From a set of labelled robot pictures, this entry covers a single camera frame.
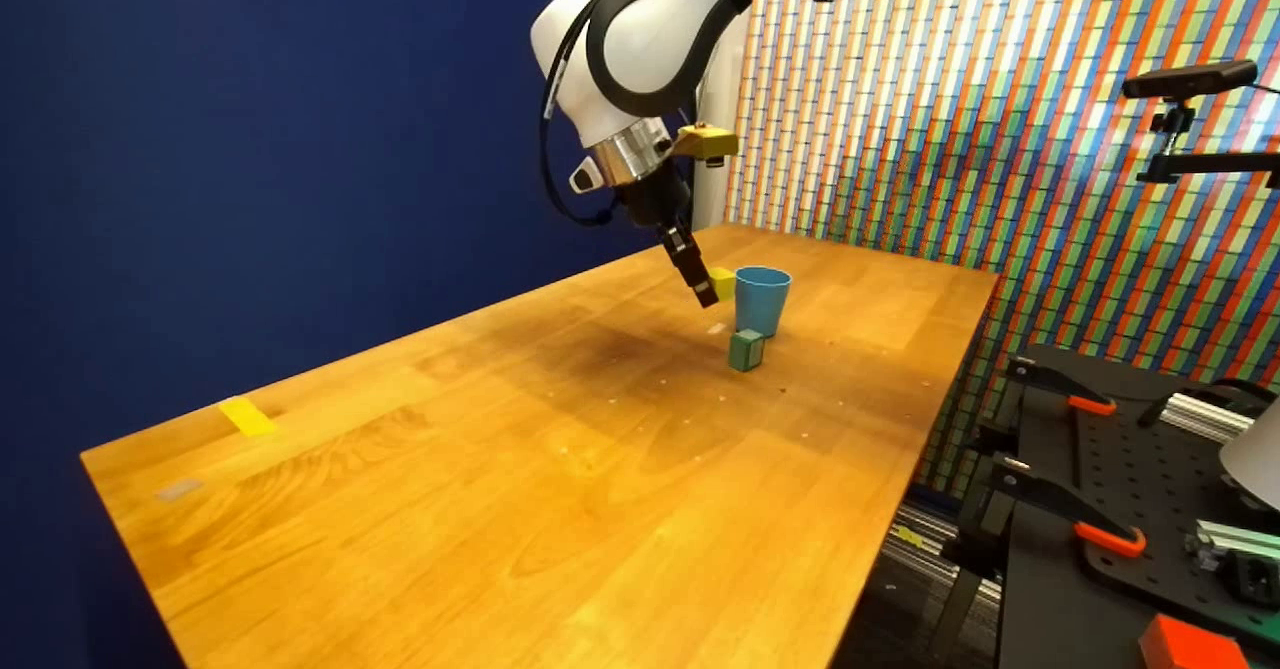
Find blue cup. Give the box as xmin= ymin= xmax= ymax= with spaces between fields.
xmin=734 ymin=266 xmax=793 ymax=339

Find green block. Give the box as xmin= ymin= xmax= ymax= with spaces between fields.
xmin=727 ymin=329 xmax=767 ymax=373

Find orange block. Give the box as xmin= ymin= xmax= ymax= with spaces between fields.
xmin=1138 ymin=613 xmax=1252 ymax=669

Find yellow tape strip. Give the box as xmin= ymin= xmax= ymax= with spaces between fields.
xmin=217 ymin=396 xmax=278 ymax=438

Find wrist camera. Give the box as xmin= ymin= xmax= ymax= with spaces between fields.
xmin=673 ymin=123 xmax=742 ymax=167

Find black clamp with orange handle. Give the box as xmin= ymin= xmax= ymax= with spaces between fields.
xmin=988 ymin=453 xmax=1149 ymax=561
xmin=1004 ymin=356 xmax=1119 ymax=418

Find camera on mount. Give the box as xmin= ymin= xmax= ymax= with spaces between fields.
xmin=1121 ymin=59 xmax=1280 ymax=191

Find silver aluminium rail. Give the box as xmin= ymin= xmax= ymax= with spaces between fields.
xmin=1158 ymin=391 xmax=1257 ymax=447

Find silver metal bracket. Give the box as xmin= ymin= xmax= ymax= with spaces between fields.
xmin=1186 ymin=518 xmax=1280 ymax=607

